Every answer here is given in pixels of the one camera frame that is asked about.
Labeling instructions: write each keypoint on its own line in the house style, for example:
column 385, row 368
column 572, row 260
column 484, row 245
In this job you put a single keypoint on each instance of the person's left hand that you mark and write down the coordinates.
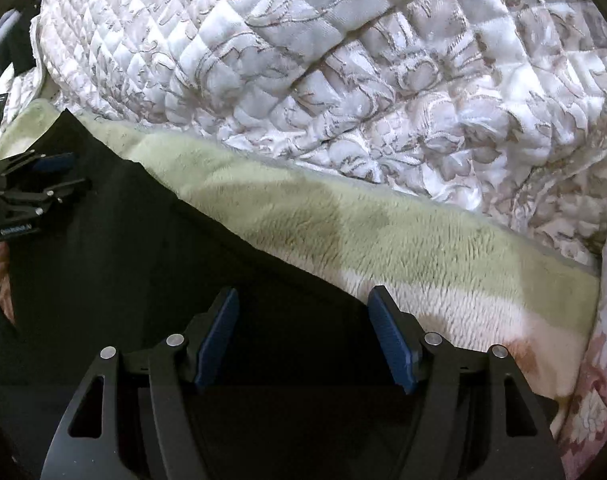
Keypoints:
column 3, row 270

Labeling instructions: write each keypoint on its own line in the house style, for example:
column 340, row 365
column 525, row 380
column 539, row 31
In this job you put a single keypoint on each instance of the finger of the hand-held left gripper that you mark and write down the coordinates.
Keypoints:
column 58, row 190
column 58, row 162

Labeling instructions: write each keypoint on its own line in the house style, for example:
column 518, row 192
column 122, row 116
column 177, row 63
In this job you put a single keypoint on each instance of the floral fleece blanket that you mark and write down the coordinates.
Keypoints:
column 383, row 240

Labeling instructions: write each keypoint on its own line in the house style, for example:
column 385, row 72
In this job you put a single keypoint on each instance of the pink floral quilt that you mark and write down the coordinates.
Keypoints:
column 601, row 360

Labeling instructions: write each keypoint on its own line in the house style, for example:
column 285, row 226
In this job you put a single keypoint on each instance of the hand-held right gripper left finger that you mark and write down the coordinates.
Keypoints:
column 214, row 340

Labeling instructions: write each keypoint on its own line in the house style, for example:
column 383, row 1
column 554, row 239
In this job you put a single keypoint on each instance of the white quilted floral bedspread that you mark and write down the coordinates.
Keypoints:
column 333, row 60

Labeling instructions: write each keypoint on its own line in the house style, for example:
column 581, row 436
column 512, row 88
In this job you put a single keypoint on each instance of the black pants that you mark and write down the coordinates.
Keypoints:
column 133, row 260

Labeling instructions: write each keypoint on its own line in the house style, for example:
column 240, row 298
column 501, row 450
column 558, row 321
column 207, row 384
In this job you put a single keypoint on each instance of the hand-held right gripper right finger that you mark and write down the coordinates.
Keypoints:
column 393, row 340

